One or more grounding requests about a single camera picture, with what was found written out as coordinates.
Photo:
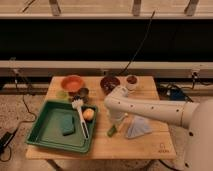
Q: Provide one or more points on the green pepper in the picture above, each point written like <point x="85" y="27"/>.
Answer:
<point x="112" y="131"/>

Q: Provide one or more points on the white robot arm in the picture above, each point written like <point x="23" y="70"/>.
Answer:
<point x="197" y="118"/>

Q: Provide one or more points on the green plastic tray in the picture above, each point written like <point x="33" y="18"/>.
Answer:
<point x="58" y="127"/>

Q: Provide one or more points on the dark brown bowl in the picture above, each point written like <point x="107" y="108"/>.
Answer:
<point x="108" y="83"/>

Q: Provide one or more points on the small dark metal cup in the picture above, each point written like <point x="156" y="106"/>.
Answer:
<point x="84" y="94"/>

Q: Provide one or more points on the white cup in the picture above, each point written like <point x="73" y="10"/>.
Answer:
<point x="131" y="82"/>

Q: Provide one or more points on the yellow round fruit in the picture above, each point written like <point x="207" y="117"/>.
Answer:
<point x="88" y="114"/>

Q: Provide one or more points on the orange bowl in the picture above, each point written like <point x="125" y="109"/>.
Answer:
<point x="72" y="83"/>

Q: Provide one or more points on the white dish brush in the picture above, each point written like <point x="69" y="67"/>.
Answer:
<point x="77" y="104"/>

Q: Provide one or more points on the small green lid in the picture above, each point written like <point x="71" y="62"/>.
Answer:
<point x="62" y="95"/>

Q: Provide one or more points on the light blue cloth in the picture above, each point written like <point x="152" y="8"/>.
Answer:
<point x="138" y="127"/>

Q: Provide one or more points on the green sponge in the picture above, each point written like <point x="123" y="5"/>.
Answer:
<point x="67" y="125"/>

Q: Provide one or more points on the black power adapter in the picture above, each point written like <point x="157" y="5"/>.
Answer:
<point x="5" y="140"/>

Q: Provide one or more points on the blue box with cables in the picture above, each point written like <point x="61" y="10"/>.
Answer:
<point x="176" y="95"/>

